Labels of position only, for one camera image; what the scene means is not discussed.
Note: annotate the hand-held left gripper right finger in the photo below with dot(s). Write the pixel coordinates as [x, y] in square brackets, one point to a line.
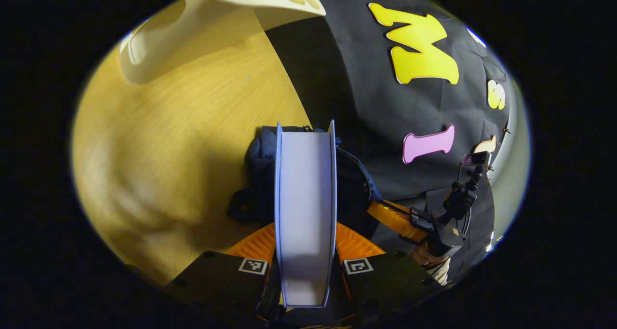
[385, 283]

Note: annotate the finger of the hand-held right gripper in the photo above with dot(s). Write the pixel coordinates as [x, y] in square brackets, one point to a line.
[393, 218]

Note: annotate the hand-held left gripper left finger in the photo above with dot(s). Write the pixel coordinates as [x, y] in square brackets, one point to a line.
[217, 281]

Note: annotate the blue schoolbag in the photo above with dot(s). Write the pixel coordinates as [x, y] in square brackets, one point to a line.
[354, 189]

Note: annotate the white covered book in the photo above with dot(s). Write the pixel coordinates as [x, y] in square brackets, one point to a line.
[304, 198]

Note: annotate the white plastic bookshelf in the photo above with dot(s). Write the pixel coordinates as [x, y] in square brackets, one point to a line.
[193, 39]

